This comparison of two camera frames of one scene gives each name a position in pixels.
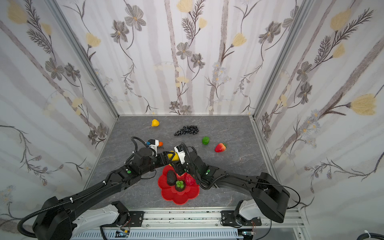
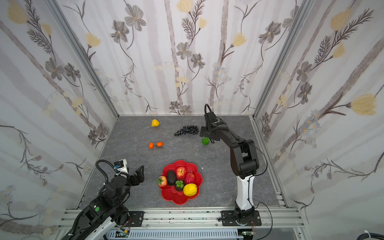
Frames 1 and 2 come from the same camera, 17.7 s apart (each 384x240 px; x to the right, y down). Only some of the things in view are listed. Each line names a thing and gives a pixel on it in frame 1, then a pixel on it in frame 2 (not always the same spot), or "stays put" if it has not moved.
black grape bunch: x=190 y=129 stays put
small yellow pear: x=155 y=123 stays put
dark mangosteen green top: x=180 y=186 stays put
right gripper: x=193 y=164 -> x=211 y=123
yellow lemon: x=176 y=157 -> x=190 y=189
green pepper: x=205 y=140 stays put
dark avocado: x=171 y=178 stays put
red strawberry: x=220 y=147 -> x=162 y=181
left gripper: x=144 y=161 -> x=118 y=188
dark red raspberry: x=189 y=180 stays put
